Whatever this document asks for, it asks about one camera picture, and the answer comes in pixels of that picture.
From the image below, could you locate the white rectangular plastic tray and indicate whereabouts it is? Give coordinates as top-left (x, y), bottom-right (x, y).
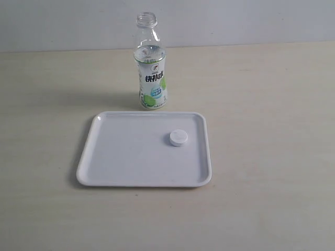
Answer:
top-left (76, 111), bottom-right (212, 188)

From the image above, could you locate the clear plastic drink bottle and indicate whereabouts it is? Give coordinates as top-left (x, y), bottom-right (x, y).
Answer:
top-left (133, 12), bottom-right (168, 110)

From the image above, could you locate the white bottle cap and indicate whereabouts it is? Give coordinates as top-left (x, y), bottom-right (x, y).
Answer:
top-left (169, 129), bottom-right (188, 147)

